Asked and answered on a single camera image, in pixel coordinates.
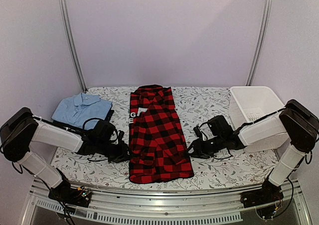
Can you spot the light blue folded shirt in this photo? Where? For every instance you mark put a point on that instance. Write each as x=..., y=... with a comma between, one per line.
x=82, y=110

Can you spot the white plastic basket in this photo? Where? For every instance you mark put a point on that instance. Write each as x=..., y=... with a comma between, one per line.
x=248, y=104

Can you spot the left aluminium frame post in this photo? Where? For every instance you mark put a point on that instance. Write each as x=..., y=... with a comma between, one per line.
x=71, y=44

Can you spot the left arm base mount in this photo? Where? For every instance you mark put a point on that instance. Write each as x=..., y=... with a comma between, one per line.
x=80, y=196

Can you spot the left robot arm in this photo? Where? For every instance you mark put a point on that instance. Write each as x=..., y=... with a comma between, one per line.
x=96, y=136

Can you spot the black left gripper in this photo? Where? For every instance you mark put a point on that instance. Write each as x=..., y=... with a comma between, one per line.
x=122, y=156

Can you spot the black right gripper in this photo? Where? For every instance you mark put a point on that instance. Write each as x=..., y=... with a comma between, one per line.
x=199, y=149

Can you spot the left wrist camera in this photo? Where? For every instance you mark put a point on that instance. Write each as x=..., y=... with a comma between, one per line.
x=120, y=135

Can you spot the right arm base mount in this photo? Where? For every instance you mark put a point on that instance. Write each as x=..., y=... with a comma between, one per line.
x=266, y=194

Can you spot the dark navy folded shirt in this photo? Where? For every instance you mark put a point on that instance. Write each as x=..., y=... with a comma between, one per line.
x=109, y=115

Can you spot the aluminium frame post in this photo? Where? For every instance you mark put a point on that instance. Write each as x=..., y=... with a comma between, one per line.
x=71, y=44
x=260, y=41

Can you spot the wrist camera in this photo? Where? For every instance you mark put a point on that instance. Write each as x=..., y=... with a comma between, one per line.
x=198, y=132
x=120, y=135

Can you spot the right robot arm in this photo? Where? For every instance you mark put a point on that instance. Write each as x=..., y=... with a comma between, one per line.
x=293, y=123

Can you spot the right aluminium frame post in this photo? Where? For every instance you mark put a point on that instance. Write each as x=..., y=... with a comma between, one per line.
x=260, y=41

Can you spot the red black plaid shirt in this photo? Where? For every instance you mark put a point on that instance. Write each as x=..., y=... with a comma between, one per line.
x=156, y=139

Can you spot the floral patterned table mat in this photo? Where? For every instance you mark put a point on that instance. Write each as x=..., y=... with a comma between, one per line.
x=194, y=106

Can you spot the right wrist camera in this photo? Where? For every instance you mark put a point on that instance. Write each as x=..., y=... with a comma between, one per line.
x=198, y=132

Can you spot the aluminium front rail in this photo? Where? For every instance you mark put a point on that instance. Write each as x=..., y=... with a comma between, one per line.
x=115, y=206

